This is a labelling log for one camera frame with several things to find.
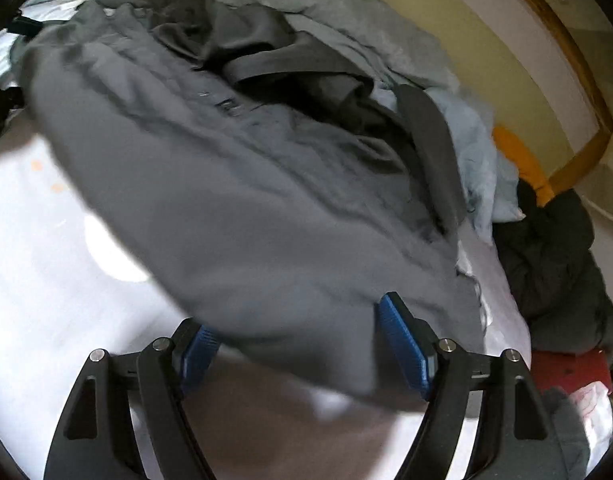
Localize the large grey black jacket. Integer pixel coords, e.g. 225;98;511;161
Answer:
17;0;483;396

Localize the grey folded garment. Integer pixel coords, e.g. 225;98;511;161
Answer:
541;388;590;480

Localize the red cloth item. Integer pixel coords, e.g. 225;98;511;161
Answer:
531;349;613;394

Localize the black puffer jacket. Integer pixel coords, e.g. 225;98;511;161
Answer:
493;180;613;359

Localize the white bed sheet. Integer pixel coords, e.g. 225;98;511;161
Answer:
0;4;533;480

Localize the orange pillow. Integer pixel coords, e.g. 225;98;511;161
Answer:
493;126;555;207

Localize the light blue duvet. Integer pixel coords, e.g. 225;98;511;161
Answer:
21;0;526;246

